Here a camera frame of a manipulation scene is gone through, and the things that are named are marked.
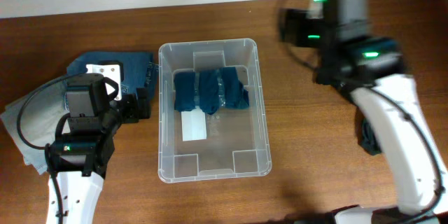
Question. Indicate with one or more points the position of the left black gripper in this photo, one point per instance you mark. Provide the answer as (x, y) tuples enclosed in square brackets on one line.
[(136, 110)]

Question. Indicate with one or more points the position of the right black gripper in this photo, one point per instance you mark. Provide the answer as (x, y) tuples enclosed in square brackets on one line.
[(296, 17)]

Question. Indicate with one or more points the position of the dark blue jeans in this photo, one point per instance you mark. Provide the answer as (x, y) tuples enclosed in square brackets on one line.
[(139, 68)]

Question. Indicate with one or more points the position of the blue taped clothing bundle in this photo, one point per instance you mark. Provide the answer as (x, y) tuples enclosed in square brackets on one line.
[(210, 90)]

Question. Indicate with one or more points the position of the light grey jeans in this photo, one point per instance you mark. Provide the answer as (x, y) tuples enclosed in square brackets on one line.
[(38, 123)]

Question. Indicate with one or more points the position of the dark green taped clothing bundle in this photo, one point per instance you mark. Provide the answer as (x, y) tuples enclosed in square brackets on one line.
[(367, 139)]

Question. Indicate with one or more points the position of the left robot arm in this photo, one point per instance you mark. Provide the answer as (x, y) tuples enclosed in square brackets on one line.
[(78, 158)]

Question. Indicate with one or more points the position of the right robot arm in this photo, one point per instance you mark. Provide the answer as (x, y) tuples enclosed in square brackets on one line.
[(370, 73)]

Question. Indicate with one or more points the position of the white label in container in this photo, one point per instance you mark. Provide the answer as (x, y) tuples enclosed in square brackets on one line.
[(193, 125)]

